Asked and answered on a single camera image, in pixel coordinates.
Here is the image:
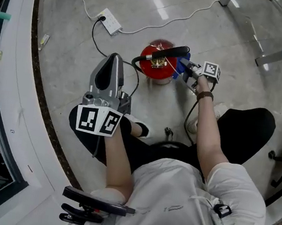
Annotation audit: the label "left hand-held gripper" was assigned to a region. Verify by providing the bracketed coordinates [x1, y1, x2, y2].
[74, 48, 139, 141]

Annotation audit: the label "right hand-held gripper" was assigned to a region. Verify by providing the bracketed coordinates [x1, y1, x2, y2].
[175, 58, 223, 97]

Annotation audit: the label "blue cloth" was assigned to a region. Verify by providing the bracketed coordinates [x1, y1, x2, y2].
[172, 51, 192, 82]

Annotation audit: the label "red fire extinguisher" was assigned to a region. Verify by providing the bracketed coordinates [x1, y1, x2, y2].
[129, 35, 192, 89]

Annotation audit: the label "person's right forearm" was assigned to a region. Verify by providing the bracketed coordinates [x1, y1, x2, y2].
[185, 90, 238, 184]

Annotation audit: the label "person's left forearm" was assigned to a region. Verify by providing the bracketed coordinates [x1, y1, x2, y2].
[96, 122, 143, 199]

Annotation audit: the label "person's right hand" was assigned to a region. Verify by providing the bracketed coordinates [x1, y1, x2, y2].
[194, 74, 213, 95]

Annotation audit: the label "person's right white shoe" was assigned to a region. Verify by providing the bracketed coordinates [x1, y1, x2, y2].
[186, 98, 233, 139]

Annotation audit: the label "person's white shoe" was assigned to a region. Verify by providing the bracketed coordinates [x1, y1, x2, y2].
[121, 113, 157, 140]
[186, 98, 233, 139]

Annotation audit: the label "white power strip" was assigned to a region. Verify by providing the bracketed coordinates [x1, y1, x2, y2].
[94, 7, 126, 38]

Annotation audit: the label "person's left white shoe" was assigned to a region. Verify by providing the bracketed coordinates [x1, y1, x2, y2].
[121, 113, 157, 140]

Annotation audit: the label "small yellow packet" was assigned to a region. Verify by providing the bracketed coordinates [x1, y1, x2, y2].
[37, 32, 51, 53]

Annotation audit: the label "person's black trousers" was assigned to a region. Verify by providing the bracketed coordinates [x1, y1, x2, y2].
[62, 83, 279, 195]

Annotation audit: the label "white curved window sill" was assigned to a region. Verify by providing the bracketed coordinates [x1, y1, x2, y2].
[0, 0, 118, 225]

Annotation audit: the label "green sponge block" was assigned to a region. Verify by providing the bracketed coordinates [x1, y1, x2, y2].
[0, 11, 13, 22]

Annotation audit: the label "black office chair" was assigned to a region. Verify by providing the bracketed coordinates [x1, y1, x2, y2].
[57, 114, 201, 225]

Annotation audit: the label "person's white shirt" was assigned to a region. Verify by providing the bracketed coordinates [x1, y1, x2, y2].
[63, 141, 274, 225]

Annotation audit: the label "black clip on shirt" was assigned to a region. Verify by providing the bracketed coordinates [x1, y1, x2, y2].
[212, 202, 234, 220]

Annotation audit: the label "brown wrist strap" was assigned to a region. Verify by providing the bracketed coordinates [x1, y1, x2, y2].
[196, 90, 215, 104]

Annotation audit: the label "black plugged power cable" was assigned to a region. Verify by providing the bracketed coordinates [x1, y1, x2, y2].
[83, 15, 149, 100]

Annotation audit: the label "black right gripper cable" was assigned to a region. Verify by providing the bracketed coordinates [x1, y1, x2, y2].
[181, 78, 218, 147]

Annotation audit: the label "grey left gripper cable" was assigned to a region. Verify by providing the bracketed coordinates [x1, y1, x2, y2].
[91, 134, 103, 159]

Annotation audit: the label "black window frame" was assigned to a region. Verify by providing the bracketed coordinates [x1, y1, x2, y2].
[0, 0, 54, 225]

